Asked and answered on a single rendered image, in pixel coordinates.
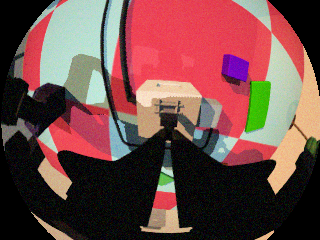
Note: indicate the green flat rectangular slab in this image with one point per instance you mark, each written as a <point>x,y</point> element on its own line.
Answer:
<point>258,105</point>

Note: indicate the purple block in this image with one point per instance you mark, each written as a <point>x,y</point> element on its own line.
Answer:
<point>235,67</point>

